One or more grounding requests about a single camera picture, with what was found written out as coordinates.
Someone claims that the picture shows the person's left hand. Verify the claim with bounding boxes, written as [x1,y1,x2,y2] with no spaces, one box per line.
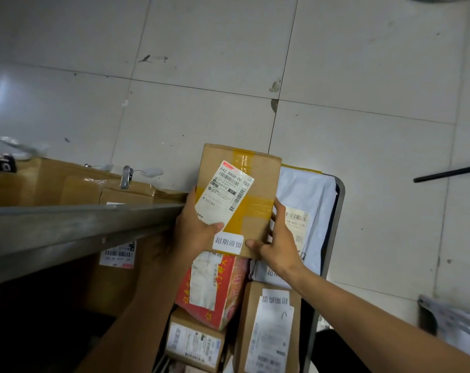
[174,186,225,265]

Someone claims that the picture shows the person's right hand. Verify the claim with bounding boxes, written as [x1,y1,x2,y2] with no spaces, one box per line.
[245,197,305,282]

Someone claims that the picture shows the grey plastic mailer bag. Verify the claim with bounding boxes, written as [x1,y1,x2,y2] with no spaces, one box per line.
[250,165,339,289]

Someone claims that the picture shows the box with handwritten label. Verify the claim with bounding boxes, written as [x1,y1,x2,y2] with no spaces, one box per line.
[233,281,302,373]

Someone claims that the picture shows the red parcel box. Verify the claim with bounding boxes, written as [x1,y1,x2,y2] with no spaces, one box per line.
[175,250,249,331]

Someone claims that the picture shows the box with yellow tape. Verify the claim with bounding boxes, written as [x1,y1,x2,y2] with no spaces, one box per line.
[194,143,283,259]

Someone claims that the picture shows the small cardboard box white label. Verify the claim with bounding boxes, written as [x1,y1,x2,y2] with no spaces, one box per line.
[164,306,227,373]

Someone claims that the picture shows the person's right forearm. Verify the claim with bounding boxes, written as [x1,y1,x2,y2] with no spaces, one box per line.
[293,264,470,373]

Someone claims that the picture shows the person's left forearm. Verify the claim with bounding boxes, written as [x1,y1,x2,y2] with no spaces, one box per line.
[75,244,197,373]

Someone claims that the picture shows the person's right leg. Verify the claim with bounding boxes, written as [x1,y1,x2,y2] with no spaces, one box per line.
[311,329,372,373]

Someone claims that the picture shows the grey metal shelf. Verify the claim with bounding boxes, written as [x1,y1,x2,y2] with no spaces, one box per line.
[0,204,187,288]

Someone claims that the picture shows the labelled cardboard box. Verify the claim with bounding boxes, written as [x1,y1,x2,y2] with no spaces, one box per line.
[0,153,189,317]

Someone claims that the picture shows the low grey metal rack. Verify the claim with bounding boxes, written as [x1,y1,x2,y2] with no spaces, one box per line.
[417,295,470,350]

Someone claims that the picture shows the black light stand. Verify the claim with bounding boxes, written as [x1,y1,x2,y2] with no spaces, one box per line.
[413,163,470,184]

